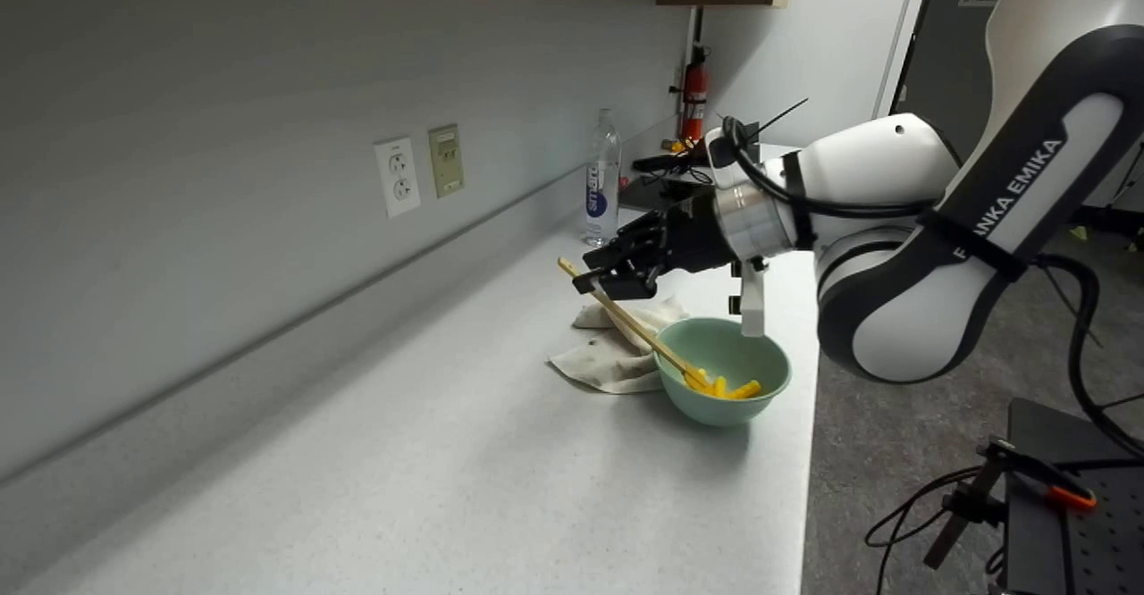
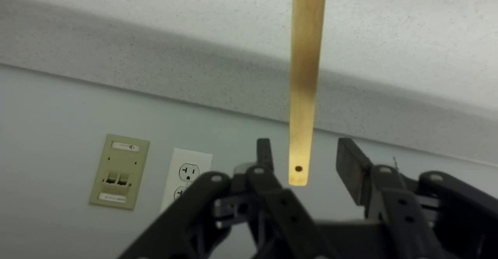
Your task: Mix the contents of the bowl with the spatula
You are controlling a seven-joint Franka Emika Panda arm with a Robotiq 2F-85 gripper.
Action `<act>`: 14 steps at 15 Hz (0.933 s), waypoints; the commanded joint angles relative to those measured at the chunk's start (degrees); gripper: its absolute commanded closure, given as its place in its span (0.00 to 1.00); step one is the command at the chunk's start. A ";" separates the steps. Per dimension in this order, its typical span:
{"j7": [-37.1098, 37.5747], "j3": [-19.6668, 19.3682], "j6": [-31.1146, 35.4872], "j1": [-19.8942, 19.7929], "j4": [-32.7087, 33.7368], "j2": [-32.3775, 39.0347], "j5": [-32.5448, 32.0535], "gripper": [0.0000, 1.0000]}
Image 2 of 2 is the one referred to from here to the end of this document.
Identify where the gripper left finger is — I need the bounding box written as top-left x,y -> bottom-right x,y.
117,138 -> 331,259

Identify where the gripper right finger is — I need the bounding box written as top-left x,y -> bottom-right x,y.
335,137 -> 498,259

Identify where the wooden spatula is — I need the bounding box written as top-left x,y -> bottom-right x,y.
288,0 -> 328,187

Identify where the white wall power socket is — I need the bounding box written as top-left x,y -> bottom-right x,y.
160,147 -> 214,214

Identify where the beige network wall plate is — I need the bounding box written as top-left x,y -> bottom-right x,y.
89,134 -> 151,211

